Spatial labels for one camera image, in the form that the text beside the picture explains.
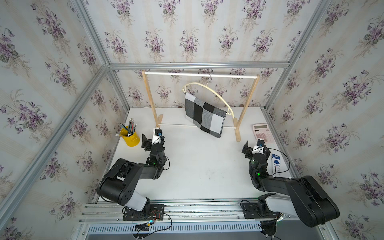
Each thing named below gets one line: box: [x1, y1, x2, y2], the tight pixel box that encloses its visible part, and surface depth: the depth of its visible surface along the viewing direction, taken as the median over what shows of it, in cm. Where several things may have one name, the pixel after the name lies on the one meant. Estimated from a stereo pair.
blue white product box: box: [271, 153, 283, 176], surface depth 92 cm
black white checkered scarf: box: [184, 92, 227, 139], surface depth 95 cm
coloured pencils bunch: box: [115, 118, 137, 137], surface depth 95 cm
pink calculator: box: [252, 123, 275, 144], surface depth 105 cm
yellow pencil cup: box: [119, 128, 140, 147], surface depth 95 cm
